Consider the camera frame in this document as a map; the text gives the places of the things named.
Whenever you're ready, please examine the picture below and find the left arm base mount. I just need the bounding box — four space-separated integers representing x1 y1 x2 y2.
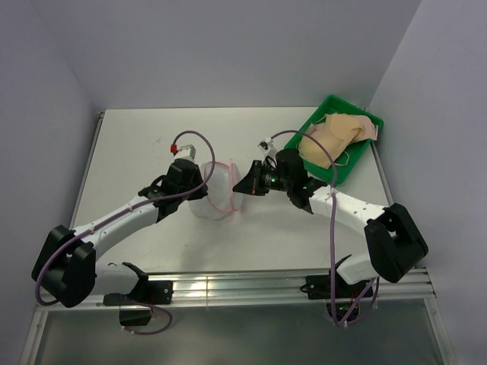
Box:
103 281 173 327

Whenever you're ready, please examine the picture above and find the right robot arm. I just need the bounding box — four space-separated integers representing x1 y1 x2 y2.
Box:
233 149 428 297

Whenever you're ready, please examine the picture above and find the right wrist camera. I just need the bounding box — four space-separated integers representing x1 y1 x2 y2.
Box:
258 137 278 159

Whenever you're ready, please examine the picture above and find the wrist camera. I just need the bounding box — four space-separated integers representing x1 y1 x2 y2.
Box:
170 144 196 163
258 137 278 159

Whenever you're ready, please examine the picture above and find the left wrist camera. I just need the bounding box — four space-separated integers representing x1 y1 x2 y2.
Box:
170 144 196 163

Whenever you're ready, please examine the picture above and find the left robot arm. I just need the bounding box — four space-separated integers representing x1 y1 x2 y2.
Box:
31 158 207 308

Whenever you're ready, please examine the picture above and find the aluminium mounting rail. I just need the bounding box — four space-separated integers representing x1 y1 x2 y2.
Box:
37 268 437 312

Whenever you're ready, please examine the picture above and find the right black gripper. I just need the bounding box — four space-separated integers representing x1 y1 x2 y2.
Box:
234 160 292 195

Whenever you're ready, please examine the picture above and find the pink bra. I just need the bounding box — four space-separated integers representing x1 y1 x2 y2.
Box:
306 113 378 143

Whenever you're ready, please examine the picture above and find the beige bra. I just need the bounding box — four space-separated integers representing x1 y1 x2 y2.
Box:
298 113 365 169

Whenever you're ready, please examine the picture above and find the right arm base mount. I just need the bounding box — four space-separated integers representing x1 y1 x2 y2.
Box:
300 275 377 325

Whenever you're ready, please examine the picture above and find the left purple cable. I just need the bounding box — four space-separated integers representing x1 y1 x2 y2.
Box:
35 131 218 306

